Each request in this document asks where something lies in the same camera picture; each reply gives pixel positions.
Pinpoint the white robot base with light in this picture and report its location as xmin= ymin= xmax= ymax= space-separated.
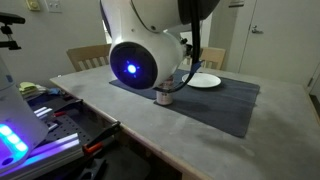
xmin=0 ymin=58 xmax=48 ymax=173

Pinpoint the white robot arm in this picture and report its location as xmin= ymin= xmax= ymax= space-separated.
xmin=100 ymin=0 xmax=220 ymax=91

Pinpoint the red and silver soda can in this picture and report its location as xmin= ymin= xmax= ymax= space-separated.
xmin=156 ymin=76 xmax=174 ymax=106

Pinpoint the dark blue left placemat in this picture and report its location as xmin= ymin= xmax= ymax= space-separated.
xmin=110 ymin=69 xmax=191 ymax=100

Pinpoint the dark blue placemat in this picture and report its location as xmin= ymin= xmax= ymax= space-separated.
xmin=110 ymin=69 xmax=191 ymax=100
xmin=167 ymin=78 xmax=260 ymax=138

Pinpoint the white round plate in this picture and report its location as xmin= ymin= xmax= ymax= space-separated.
xmin=188 ymin=73 xmax=221 ymax=88

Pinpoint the light wooden chair right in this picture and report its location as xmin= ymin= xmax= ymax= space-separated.
xmin=200 ymin=47 xmax=226 ymax=70

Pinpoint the light wooden chair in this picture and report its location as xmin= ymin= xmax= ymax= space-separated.
xmin=66 ymin=44 xmax=111 ymax=72
xmin=200 ymin=47 xmax=226 ymax=70

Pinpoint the dark blue right placemat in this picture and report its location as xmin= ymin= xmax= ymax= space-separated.
xmin=167 ymin=78 xmax=260 ymax=138

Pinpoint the light wooden chair left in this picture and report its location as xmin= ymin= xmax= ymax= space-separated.
xmin=66 ymin=44 xmax=111 ymax=72

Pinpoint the black and orange clamp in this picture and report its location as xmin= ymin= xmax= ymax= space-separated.
xmin=82 ymin=121 xmax=120 ymax=155

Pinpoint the stack of cloths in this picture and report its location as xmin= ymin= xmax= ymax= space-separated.
xmin=19 ymin=82 xmax=47 ymax=99

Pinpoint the white door with handle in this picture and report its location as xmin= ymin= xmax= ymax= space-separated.
xmin=240 ymin=0 xmax=320 ymax=86

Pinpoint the white wall light switch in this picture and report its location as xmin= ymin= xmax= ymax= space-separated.
xmin=45 ymin=0 xmax=62 ymax=13

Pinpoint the yellow wall thermostat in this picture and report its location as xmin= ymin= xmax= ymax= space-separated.
xmin=26 ymin=0 xmax=40 ymax=11

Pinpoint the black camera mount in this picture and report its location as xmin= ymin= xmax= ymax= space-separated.
xmin=0 ymin=12 xmax=26 ymax=50

